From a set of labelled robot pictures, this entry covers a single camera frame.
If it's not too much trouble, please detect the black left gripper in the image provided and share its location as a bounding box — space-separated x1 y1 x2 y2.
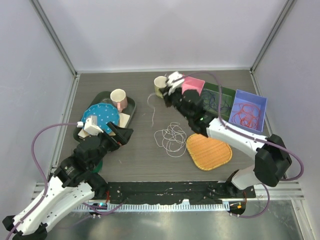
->
91 121 134 169

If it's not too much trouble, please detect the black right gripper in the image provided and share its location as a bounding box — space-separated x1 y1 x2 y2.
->
160 84 193 121

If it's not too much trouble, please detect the white cable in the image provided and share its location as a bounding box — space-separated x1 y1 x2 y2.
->
146 92 188 158

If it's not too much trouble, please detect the purple cable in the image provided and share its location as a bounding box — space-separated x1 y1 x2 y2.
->
201 89 232 115

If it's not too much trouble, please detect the orange cable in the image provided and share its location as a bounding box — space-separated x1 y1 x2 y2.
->
231 101 263 130

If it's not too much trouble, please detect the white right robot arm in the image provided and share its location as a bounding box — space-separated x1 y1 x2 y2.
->
160 86 292 198

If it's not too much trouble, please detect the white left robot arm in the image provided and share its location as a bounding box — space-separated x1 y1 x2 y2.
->
2 122 134 240

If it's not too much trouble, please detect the yellow mug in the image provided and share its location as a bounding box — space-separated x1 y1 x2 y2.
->
153 76 167 98

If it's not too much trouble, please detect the cream wooden board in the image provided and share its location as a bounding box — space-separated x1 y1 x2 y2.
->
77 112 130 139

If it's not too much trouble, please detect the pink drawer box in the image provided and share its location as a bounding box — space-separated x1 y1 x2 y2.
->
181 75 205 96

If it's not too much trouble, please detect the blue polka dot plate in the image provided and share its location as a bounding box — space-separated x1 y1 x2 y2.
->
81 103 120 134

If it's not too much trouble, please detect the green tape roll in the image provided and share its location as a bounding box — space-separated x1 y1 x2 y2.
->
94 160 103 173

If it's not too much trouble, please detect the green drawer box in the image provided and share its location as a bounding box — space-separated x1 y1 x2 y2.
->
200 82 236 121

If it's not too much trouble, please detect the pink mug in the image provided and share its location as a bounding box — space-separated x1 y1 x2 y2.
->
110 88 128 112

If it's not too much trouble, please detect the dark green tray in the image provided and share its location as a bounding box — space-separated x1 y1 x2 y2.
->
88 91 136 136

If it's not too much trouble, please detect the orange woven basket tray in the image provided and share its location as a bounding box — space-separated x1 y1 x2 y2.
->
186 133 233 171

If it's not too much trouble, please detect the blue drawer box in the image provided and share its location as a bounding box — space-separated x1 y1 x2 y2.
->
228 89 268 135

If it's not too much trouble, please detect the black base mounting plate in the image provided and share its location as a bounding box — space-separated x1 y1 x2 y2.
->
108 181 256 205

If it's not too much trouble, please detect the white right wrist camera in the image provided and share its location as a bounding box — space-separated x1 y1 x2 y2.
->
165 71 185 95

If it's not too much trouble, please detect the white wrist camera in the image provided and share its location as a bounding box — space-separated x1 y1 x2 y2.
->
76 115 103 139
165 71 185 95

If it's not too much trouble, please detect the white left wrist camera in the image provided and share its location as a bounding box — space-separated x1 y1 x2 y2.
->
76 115 103 139

